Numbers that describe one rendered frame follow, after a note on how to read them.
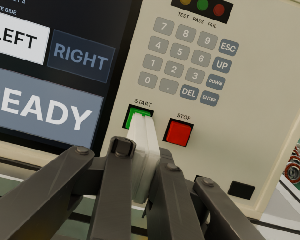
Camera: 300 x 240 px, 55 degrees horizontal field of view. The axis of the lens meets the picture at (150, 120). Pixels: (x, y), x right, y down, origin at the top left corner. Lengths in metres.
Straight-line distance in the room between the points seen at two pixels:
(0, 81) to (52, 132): 0.06
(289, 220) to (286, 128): 0.11
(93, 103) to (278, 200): 0.25
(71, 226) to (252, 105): 0.19
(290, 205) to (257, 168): 0.11
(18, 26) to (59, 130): 0.09
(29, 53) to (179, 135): 0.14
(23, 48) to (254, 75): 0.19
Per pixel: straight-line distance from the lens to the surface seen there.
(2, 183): 0.27
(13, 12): 0.26
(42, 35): 0.25
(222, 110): 0.26
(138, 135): 0.17
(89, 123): 0.26
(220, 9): 0.25
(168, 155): 0.17
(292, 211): 0.38
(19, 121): 0.27
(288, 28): 0.27
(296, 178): 1.72
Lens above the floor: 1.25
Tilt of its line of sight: 16 degrees down
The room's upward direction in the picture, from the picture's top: 18 degrees clockwise
